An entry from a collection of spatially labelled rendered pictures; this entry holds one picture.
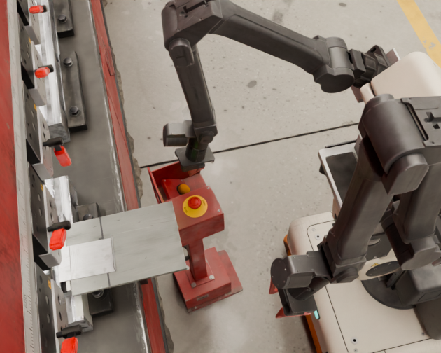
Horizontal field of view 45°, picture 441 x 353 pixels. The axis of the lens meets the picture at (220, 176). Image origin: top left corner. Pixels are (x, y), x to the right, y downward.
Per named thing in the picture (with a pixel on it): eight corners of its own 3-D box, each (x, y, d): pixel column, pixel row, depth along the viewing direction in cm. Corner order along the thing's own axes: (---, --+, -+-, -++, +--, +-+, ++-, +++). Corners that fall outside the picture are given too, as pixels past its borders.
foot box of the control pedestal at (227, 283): (243, 290, 220) (244, 280, 210) (188, 313, 216) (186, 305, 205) (225, 249, 230) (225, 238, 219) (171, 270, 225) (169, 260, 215)
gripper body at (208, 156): (173, 153, 150) (177, 136, 144) (206, 146, 154) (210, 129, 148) (181, 170, 147) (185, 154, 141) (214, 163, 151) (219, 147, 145)
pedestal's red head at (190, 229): (225, 230, 162) (223, 203, 147) (176, 249, 159) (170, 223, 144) (201, 178, 172) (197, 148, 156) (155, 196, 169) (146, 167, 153)
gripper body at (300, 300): (288, 315, 107) (307, 302, 101) (274, 269, 112) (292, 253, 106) (313, 313, 110) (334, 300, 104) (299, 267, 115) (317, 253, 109)
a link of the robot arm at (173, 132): (215, 135, 133) (211, 106, 137) (171, 135, 130) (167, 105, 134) (206, 155, 144) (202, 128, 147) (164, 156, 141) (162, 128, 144)
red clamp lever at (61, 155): (73, 166, 117) (61, 141, 109) (55, 170, 117) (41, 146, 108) (73, 160, 118) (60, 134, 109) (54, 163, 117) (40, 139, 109)
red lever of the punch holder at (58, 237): (63, 240, 90) (68, 218, 99) (38, 246, 89) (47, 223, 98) (66, 249, 90) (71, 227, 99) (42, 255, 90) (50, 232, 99)
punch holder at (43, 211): (62, 268, 102) (35, 233, 88) (18, 279, 101) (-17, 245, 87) (56, 202, 110) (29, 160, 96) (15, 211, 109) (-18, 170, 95)
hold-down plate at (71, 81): (88, 129, 156) (85, 123, 154) (70, 133, 156) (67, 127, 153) (78, 57, 171) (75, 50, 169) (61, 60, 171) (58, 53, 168)
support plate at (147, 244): (187, 269, 121) (187, 267, 120) (73, 297, 118) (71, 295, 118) (172, 202, 130) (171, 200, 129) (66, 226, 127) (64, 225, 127)
